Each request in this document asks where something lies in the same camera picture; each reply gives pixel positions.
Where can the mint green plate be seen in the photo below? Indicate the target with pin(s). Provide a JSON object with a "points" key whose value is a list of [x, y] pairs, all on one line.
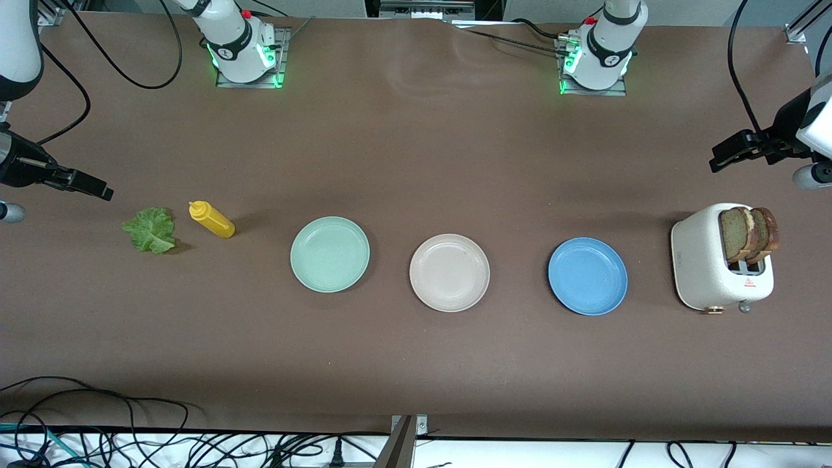
{"points": [[329, 254]]}

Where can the light brown bread slice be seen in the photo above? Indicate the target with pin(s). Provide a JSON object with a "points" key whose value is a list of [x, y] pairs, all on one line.
{"points": [[734, 234]]}

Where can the silver metal bracket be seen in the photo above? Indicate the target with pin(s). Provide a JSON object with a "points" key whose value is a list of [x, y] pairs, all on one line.
{"points": [[426, 10]]}

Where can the green lettuce leaf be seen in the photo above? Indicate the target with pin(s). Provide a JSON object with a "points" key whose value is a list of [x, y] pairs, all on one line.
{"points": [[151, 231]]}

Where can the bread slice with dark crust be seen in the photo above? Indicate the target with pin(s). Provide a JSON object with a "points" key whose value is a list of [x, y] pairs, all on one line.
{"points": [[768, 231]]}

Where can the aluminium frame rail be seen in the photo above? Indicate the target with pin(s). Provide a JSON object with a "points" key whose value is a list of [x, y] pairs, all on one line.
{"points": [[53, 16], [794, 32]]}

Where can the black power plug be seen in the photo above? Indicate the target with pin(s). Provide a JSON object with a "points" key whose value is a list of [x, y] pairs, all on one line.
{"points": [[337, 457]]}

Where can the beige plate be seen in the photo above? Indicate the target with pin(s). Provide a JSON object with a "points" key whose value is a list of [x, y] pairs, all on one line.
{"points": [[449, 273]]}

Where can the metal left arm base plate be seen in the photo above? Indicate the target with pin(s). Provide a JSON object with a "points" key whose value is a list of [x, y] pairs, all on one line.
{"points": [[619, 91]]}

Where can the white toaster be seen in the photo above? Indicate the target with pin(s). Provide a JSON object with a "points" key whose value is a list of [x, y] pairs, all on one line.
{"points": [[699, 260]]}

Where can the grey metal edge bracket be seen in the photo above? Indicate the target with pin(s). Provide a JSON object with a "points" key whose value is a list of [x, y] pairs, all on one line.
{"points": [[400, 448]]}

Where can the yellow mustard squeeze bottle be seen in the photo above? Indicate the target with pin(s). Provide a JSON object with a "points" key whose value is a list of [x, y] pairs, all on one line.
{"points": [[214, 222]]}

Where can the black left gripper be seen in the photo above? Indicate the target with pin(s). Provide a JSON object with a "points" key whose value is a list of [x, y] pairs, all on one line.
{"points": [[786, 123]]}

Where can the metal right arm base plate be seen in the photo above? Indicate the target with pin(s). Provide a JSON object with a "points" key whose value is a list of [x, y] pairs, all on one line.
{"points": [[221, 80]]}

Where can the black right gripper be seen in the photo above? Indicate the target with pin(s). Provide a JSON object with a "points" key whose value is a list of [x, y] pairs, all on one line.
{"points": [[19, 170]]}

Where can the blue plate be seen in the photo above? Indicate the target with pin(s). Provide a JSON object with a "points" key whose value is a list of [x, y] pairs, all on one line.
{"points": [[587, 276]]}

